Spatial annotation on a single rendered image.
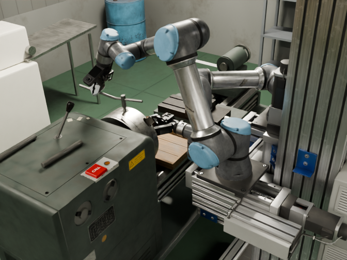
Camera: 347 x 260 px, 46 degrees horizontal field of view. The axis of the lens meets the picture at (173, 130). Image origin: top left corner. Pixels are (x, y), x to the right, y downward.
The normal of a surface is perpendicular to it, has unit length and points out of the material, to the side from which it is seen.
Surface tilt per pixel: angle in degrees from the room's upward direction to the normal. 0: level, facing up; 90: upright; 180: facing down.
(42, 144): 0
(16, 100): 90
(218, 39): 90
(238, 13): 90
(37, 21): 90
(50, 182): 0
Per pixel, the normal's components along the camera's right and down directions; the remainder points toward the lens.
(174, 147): -0.03, -0.85
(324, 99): -0.58, 0.44
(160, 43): -0.77, 0.25
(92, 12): 0.81, 0.29
